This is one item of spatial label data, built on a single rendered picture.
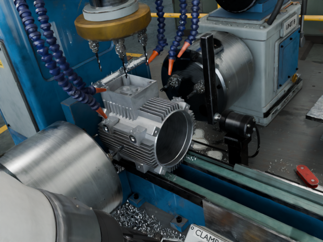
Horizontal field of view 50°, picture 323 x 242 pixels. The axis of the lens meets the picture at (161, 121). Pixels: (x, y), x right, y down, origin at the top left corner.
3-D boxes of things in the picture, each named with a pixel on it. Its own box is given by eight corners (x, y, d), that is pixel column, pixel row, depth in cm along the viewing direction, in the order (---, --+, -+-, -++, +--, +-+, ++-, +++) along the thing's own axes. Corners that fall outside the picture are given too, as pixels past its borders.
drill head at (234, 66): (150, 124, 116) (136, 54, 103) (216, 74, 141) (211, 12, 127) (213, 146, 101) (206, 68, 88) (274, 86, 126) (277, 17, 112)
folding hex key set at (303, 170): (320, 187, 97) (321, 182, 96) (310, 190, 97) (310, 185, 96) (304, 168, 104) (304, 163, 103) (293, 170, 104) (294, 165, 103)
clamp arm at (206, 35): (205, 123, 97) (197, 36, 84) (211, 118, 99) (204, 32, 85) (216, 127, 95) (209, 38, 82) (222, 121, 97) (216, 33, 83)
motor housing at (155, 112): (105, 163, 101) (89, 107, 91) (148, 129, 113) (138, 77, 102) (157, 187, 89) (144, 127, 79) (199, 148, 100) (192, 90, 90)
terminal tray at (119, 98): (104, 111, 96) (97, 89, 92) (130, 94, 102) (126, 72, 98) (135, 122, 88) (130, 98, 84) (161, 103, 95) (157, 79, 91)
